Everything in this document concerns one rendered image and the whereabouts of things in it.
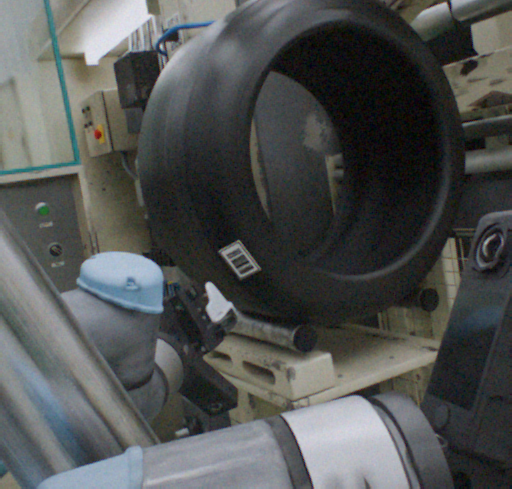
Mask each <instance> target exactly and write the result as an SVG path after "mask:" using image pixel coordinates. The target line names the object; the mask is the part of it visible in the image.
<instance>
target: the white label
mask: <svg viewBox="0 0 512 489"><path fill-rule="evenodd" d="M219 253H220V254H221V255H222V257H223V258H224V259H225V261H226V262H227V263H228V264H229V266H230V267H231V268H232V270H233V271H234V272H235V275H236V276H237V277H238V278H239V280H241V279H244V278H246V277H248V276H250V275H252V273H254V272H256V271H258V270H260V267H259V266H258V265H257V263H256V262H255V261H254V259H253V258H252V257H251V255H250V254H249V253H248V251H247V250H246V249H245V246H244V245H243V244H241V242H240V241H239V240H237V241H236V242H234V243H232V244H230V245H228V246H226V248H224V249H223V250H221V251H219Z"/></svg>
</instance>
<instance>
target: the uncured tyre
mask: <svg viewBox="0 0 512 489"><path fill-rule="evenodd" d="M270 72H275V73H278V74H281V75H284V76H286V77H288V78H290V79H292V80H295V81H296V82H298V83H299V84H301V85H302V86H303V87H305V88H306V89H307V90H308V91H309V92H310V94H311V95H312V96H313V97H314V98H315V99H316V100H317V101H318V102H319V104H321V105H322V106H323V108H324V109H325V110H326V112H327V114H328V115H329V118H330V120H331V122H332V124H333V126H334V128H335V131H336V133H337V136H338V140H339V144H340V148H341V153H342V161H343V184H342V191H341V197H340V201H339V205H338V208H337V211H336V213H335V216H334V218H333V221H332V223H331V225H330V226H329V228H328V230H327V231H326V233H325V234H324V235H322V237H321V238H320V239H319V240H318V241H317V242H316V243H315V244H314V245H313V246H312V248H311V249H310V250H309V251H307V252H306V253H305V254H303V255H302V256H300V255H299V254H296V253H295V252H294V251H293V250H292V249H291V248H290V246H289V245H288V244H287V243H286V242H285V241H284V240H283V238H282V237H281V236H280V235H279V233H278V232H277V230H276V229H275V227H274V226H273V224H272V223H271V221H269V218H268V216H267V215H266V213H265V210H264V208H263V206H262V204H261V201H260V199H259V196H258V193H257V188H256V185H255V181H254V176H253V171H252V163H251V149H250V142H251V127H252V120H253V114H254V109H255V106H256V102H257V99H258V96H259V93H260V90H261V88H262V85H263V83H264V81H265V79H266V77H267V76H268V74H270ZM142 120H143V123H141V127H140V133H139V140H138V156H137V161H138V178H140V185H141V191H142V197H143V201H144V204H145V208H146V211H147V214H148V217H149V219H150V223H151V225H152V227H153V230H154V232H155V234H156V236H157V238H158V239H159V241H160V243H161V245H162V247H164V249H165V250H166V252H167V253H168V255H169V256H170V257H171V259H172V260H173V261H174V262H175V264H176V265H177V266H178V267H179V268H180V270H181V271H182V272H183V274H184V275H185V276H186V277H187V278H188V279H190V280H191V281H192V282H193V281H194V280H196V281H197V283H198V284H199V286H200V288H201V289H202V290H203V291H204V292H206V293H207V291H206V288H205V285H206V283H208V282H210V283H212V284H213V285H214V286H215V288H217V289H218V290H219V292H220V293H221V294H222V295H223V297H224V298H225V299H226V301H227V302H230V303H232V305H233V307H234V308H236V309H239V310H242V311H246V312H250V313H255V314H259V315H264V316H268V317H274V318H278V319H283V320H287V321H291V322H297V323H302V324H309V326H335V325H342V323H348V322H352V321H356V320H359V319H363V318H366V317H369V316H373V315H376V314H378V313H380V312H382V311H384V310H386V309H388V308H390V307H391V306H393V305H396V304H397V303H398V302H400V301H401V300H403V299H404V298H405V297H406V295H408V294H409V293H410V292H411V291H412V290H413V289H414V288H415V287H416V286H417V285H419V284H420V283H421V282H422V281H423V280H424V278H425V277H426V276H427V275H428V273H429V272H430V271H431V268H432V267H433V265H434V264H435V262H436V261H437V259H438V257H439V256H441V254H442V252H443V250H444V248H445V246H446V243H447V241H448V238H449V236H450V233H451V231H452V228H453V225H454V222H455V219H456V216H457V212H458V209H459V205H461V201H462V195H463V189H464V182H465V167H466V155H465V140H464V132H463V125H462V120H461V116H460V112H459V108H458V104H457V100H456V98H455V95H454V92H453V90H452V87H451V84H449V82H448V79H447V77H446V75H445V73H444V71H443V70H442V68H441V66H440V64H439V62H438V60H437V59H436V57H435V56H434V54H433V53H432V51H431V50H430V48H429V47H428V46H427V44H426V43H424V41H423V39H422V38H421V37H420V36H419V34H418V33H417V32H416V31H415V30H414V29H413V28H412V27H411V26H410V25H409V24H408V23H407V22H406V20H405V19H404V18H403V17H402V16H400V15H399V14H397V13H396V12H395V11H393V10H392V9H391V8H389V7H388V6H386V5H385V4H383V3H382V2H380V1H377V0H249V1H248V2H246V3H243V4H242V5H240V6H239V7H237V8H235V9H234V11H232V12H231V13H229V14H228V15H226V16H224V17H223V18H220V19H219V20H217V21H216V22H214V23H212V24H211V25H209V26H208V27H206V28H205V29H203V31H201V32H200V33H198V34H197V35H195V36H193V37H192V38H191V39H190V40H188V41H187V42H186V43H185V44H184V45H183V46H182V47H181V48H180V49H179V50H178V52H177V53H176V54H175V55H174V57H173V58H172V59H170V60H169V62H168V63H167V64H166V66H165V67H164V69H163V70H162V72H161V75H160V76H159V78H158V80H157V82H156V84H155V86H154V88H153V90H152V93H151V95H150V99H149V102H148V105H147V107H146V111H145V114H144V117H142ZM237 240H239V241H240V242H241V244H243V245H244V246H245V249H246V250H247V251H248V253H249V254H250V255H251V257H252V258H253V259H254V261H255V262H256V263H257V265H258V266H259V267H260V270H258V271H256V272H254V273H252V275H250V276H248V277H246V278H244V279H241V280H239V278H238V277H237V276H236V275H235V272H234V271H233V270H232V268H231V267H230V266H229V264H228V263H227V262H226V261H225V259H224V258H223V257H222V255H221V254H220V253H219V251H221V250H223V249H224V248H226V246H228V245H230V244H232V243H234V242H236V241H237Z"/></svg>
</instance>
